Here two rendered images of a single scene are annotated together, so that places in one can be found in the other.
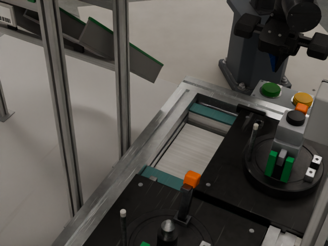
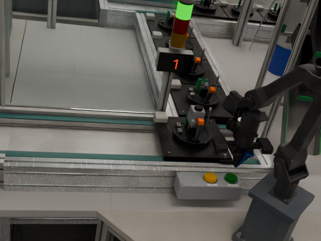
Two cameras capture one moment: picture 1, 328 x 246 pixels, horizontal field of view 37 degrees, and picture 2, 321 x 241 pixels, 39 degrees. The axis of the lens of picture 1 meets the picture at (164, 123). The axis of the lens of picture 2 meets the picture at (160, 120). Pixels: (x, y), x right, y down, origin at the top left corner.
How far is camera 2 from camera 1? 196 cm
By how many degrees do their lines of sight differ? 96
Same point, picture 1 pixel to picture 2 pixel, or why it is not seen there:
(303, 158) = (185, 134)
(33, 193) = (271, 134)
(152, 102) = not seen: hidden behind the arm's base
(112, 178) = not seen: hidden behind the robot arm
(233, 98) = (243, 170)
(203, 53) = not seen: outside the picture
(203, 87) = (262, 169)
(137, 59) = (284, 121)
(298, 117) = (197, 106)
